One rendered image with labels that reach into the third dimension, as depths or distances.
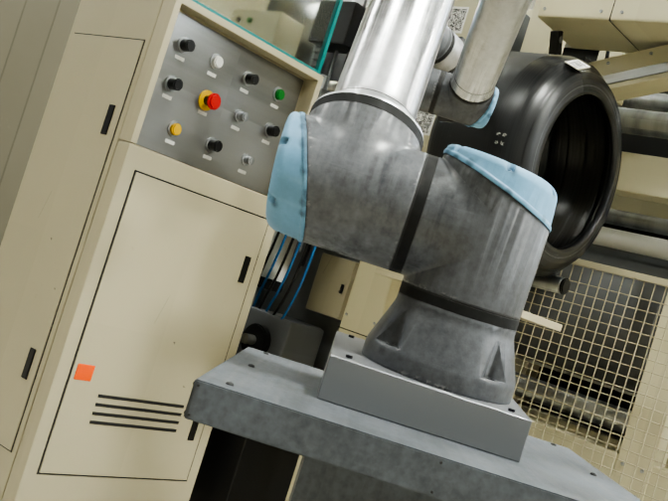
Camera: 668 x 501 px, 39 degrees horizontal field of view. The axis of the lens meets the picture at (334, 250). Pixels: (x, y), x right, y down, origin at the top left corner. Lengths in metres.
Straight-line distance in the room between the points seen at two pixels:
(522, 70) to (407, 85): 1.14
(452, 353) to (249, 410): 0.27
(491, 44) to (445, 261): 0.73
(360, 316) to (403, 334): 1.45
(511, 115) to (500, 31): 0.52
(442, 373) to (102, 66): 1.57
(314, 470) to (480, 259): 0.30
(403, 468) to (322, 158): 0.37
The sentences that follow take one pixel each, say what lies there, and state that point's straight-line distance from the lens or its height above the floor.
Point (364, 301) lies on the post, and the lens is 2.55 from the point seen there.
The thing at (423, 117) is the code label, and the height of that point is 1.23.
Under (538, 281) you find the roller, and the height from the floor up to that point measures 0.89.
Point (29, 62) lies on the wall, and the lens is 6.25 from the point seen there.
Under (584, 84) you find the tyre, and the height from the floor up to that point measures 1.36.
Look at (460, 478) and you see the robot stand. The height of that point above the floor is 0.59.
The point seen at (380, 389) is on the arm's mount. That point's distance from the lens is 1.06.
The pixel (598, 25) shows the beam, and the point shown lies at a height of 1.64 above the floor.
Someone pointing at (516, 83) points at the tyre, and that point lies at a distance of 2.28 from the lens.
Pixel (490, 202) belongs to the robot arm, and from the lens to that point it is 1.09.
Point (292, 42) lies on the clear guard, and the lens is 2.62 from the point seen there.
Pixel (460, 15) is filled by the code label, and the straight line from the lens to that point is 2.66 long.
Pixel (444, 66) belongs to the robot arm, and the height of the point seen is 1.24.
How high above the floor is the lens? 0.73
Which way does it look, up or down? 2 degrees up
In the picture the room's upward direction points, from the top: 17 degrees clockwise
